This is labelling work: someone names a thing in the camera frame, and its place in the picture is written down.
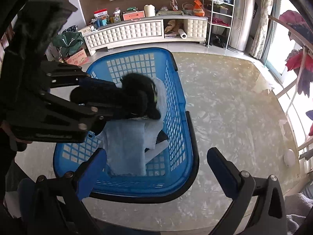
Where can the standing air conditioner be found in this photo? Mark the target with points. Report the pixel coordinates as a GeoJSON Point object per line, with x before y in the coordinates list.
{"type": "Point", "coordinates": [244, 26]}

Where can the orange bag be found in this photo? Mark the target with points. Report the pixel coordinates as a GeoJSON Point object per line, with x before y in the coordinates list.
{"type": "Point", "coordinates": [198, 9]}

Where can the blue plastic laundry basket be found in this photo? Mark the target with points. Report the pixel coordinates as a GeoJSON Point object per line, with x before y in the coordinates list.
{"type": "Point", "coordinates": [172, 172]}

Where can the paper towel roll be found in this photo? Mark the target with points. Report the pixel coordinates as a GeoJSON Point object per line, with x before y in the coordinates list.
{"type": "Point", "coordinates": [182, 33]}

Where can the small white round device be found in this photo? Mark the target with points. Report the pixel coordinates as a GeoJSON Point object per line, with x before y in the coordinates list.
{"type": "Point", "coordinates": [289, 158]}

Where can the white towel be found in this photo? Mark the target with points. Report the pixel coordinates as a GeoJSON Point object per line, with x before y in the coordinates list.
{"type": "Point", "coordinates": [131, 143]}

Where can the white plastic jug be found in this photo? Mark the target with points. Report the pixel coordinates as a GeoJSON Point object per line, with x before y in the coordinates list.
{"type": "Point", "coordinates": [149, 10]}

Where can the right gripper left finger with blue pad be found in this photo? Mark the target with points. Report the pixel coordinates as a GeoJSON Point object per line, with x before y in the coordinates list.
{"type": "Point", "coordinates": [54, 206]}

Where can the pink drawer box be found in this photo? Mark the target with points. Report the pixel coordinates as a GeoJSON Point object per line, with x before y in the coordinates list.
{"type": "Point", "coordinates": [134, 15]}

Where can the white tufted TV cabinet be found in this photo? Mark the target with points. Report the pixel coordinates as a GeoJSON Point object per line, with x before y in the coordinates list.
{"type": "Point", "coordinates": [147, 30]}

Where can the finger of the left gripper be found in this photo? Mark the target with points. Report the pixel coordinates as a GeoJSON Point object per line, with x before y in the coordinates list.
{"type": "Point", "coordinates": [106, 112]}
{"type": "Point", "coordinates": [93, 85]}

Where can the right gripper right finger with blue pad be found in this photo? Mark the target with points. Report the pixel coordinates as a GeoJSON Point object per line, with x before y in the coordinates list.
{"type": "Point", "coordinates": [268, 216]}

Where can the pink cardboard box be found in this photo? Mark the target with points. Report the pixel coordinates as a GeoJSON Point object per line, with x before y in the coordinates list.
{"type": "Point", "coordinates": [77, 59]}

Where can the pink blanket on rack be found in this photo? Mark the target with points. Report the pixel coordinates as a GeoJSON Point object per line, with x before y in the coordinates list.
{"type": "Point", "coordinates": [297, 22]}

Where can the white metal shelf rack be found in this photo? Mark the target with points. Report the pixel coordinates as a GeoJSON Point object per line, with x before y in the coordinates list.
{"type": "Point", "coordinates": [220, 14]}

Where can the patterned curtain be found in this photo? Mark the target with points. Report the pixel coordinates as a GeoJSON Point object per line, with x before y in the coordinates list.
{"type": "Point", "coordinates": [261, 33]}

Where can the green bag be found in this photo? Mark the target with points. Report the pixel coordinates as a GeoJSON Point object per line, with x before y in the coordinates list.
{"type": "Point", "coordinates": [68, 43]}

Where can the red white box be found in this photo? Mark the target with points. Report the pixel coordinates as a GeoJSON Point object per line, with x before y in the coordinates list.
{"type": "Point", "coordinates": [101, 14]}

